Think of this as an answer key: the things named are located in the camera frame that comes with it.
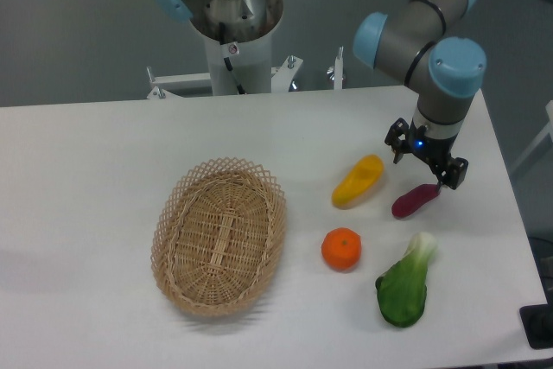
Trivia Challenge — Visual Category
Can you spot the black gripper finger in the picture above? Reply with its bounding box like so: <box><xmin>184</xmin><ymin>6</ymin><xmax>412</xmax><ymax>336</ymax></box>
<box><xmin>385</xmin><ymin>118</ymin><xmax>410</xmax><ymax>164</ymax></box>
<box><xmin>431</xmin><ymin>156</ymin><xmax>469</xmax><ymax>190</ymax></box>

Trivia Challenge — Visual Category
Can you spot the woven wicker basket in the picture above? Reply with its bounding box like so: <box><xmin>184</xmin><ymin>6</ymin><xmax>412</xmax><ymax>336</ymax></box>
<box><xmin>150</xmin><ymin>157</ymin><xmax>287</xmax><ymax>317</ymax></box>

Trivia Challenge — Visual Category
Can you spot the yellow mango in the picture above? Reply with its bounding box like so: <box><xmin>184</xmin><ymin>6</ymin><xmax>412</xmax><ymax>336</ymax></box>
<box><xmin>331</xmin><ymin>154</ymin><xmax>385</xmax><ymax>208</ymax></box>

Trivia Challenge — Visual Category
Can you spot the black device at table edge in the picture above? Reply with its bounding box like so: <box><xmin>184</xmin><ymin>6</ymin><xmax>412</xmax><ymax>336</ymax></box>
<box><xmin>519</xmin><ymin>304</ymin><xmax>552</xmax><ymax>350</ymax></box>

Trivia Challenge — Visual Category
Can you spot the black cable on pedestal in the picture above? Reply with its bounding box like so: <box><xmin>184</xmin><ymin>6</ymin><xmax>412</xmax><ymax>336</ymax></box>
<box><xmin>218</xmin><ymin>22</ymin><xmax>247</xmax><ymax>96</ymax></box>

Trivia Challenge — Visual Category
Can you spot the white metal frame bracket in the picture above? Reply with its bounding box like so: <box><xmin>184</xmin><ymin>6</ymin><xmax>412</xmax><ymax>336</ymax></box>
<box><xmin>145</xmin><ymin>46</ymin><xmax>347</xmax><ymax>99</ymax></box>

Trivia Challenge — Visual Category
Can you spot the purple sweet potato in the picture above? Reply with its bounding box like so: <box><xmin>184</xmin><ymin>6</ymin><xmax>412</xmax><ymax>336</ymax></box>
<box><xmin>391</xmin><ymin>184</ymin><xmax>440</xmax><ymax>219</ymax></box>

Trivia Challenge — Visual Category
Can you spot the orange tangerine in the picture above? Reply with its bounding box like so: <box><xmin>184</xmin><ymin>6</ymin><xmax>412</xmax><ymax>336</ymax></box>
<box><xmin>321</xmin><ymin>227</ymin><xmax>362</xmax><ymax>271</ymax></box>

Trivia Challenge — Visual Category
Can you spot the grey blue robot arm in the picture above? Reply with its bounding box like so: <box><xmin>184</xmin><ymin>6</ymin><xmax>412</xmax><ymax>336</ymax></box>
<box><xmin>155</xmin><ymin>0</ymin><xmax>486</xmax><ymax>189</ymax></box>

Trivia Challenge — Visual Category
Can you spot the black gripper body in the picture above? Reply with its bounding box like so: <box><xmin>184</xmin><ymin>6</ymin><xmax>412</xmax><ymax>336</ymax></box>
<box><xmin>407</xmin><ymin>120</ymin><xmax>459</xmax><ymax>170</ymax></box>

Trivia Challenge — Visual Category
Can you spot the white frame at right edge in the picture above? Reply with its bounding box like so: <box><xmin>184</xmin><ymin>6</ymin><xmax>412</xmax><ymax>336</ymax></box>
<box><xmin>509</xmin><ymin>101</ymin><xmax>553</xmax><ymax>179</ymax></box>

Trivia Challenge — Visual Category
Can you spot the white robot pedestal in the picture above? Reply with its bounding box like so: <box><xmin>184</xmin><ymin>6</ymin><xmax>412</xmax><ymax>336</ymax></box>
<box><xmin>192</xmin><ymin>0</ymin><xmax>283</xmax><ymax>96</ymax></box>

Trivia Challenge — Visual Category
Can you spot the green bok choy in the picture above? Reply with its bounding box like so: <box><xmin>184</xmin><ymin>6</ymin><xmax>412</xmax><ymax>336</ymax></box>
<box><xmin>375</xmin><ymin>232</ymin><xmax>437</xmax><ymax>328</ymax></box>

